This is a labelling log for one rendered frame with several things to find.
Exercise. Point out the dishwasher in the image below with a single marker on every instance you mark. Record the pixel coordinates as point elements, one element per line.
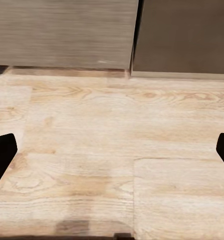
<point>67,33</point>

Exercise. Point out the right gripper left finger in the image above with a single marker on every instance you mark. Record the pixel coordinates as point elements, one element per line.
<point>8,150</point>

